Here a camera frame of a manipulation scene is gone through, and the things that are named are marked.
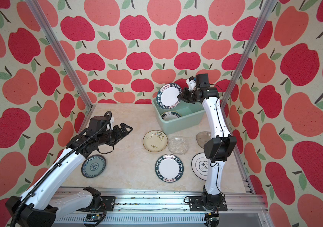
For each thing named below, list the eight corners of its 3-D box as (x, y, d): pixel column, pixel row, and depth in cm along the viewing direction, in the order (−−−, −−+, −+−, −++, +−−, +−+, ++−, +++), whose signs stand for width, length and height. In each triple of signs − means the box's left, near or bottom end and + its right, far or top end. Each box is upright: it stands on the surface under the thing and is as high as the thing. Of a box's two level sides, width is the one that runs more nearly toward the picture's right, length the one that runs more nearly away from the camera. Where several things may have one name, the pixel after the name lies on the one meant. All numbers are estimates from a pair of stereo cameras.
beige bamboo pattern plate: (142, 152, 96) (142, 150, 94) (144, 132, 107) (143, 130, 104) (168, 152, 96) (168, 150, 94) (167, 132, 106) (167, 130, 104)
